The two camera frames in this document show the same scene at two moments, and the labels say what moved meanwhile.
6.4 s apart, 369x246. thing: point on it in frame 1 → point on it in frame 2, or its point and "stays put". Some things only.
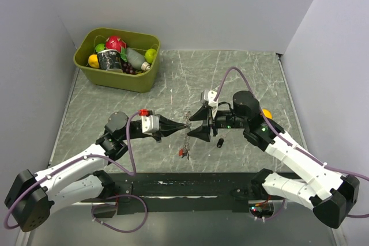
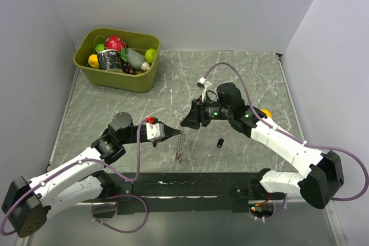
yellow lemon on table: (267, 113) stays put
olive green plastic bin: (141, 82) stays put
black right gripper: (202, 132) → (191, 121)
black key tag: (220, 142) stays put
